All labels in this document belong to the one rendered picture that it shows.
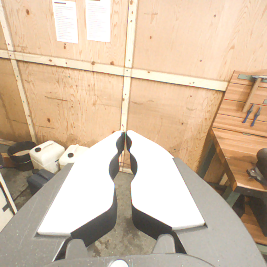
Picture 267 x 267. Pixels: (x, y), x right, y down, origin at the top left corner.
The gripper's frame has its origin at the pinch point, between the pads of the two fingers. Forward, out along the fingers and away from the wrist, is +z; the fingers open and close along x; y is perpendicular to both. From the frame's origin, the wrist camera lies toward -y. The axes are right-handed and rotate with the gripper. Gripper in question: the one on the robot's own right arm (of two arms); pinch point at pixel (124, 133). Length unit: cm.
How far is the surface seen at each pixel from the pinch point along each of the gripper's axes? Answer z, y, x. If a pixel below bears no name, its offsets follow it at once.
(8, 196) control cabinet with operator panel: 55, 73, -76
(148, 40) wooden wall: 143, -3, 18
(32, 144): 161, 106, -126
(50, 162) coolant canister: 129, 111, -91
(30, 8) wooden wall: 169, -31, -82
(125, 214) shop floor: 85, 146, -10
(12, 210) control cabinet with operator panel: 54, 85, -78
